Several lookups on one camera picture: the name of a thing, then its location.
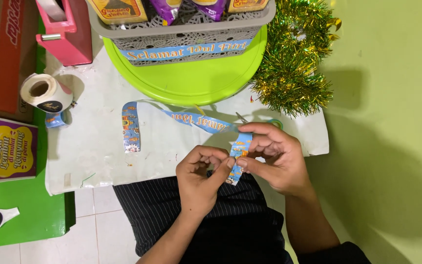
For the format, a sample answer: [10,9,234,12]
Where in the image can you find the person's right hand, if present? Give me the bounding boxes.
[237,122,316,197]

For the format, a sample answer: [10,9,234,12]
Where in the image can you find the person's left hand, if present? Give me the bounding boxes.
[175,145,236,218]

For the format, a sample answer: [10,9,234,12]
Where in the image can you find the long blue printed ribbon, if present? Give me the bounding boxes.
[122,101,253,186]

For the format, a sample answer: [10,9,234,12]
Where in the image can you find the person's striped dark trousers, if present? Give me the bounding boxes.
[113,172,296,264]

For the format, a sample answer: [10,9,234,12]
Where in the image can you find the green and gold tinsel garland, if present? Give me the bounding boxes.
[249,0,342,118]

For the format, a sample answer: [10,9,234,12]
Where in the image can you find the lime green round tray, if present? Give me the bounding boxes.
[103,25,268,108]

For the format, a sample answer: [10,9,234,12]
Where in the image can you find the blue ribbon band on basket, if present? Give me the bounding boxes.
[119,38,253,61]

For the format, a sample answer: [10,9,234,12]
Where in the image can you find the small blue ribbon roll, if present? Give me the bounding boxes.
[45,110,73,129]

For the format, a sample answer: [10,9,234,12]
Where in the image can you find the grey perforated plastic basket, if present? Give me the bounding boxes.
[85,0,277,67]

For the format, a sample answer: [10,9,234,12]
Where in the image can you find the small yellow snack packet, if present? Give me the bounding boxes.
[227,0,270,14]

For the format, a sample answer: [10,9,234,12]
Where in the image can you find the purple snack packet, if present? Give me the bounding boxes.
[191,0,230,22]
[149,0,183,26]

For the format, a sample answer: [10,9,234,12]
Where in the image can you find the roll of black round stickers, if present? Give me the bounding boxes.
[20,73,74,113]

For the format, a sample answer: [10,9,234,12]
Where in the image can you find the pink tape dispenser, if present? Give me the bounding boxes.
[35,0,93,67]

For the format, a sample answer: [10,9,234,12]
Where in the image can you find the purple cake box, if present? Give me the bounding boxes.
[0,113,39,184]

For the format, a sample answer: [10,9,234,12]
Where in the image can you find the large yellow snack packet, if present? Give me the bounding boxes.
[86,0,149,25]

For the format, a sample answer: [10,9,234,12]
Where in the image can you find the white tape roll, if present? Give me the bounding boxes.
[36,0,67,22]

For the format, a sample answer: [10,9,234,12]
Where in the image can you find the brown and red cardboard box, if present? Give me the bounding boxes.
[0,0,39,123]

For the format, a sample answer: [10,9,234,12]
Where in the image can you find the scissors with green handle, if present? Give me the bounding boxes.
[235,112,284,130]

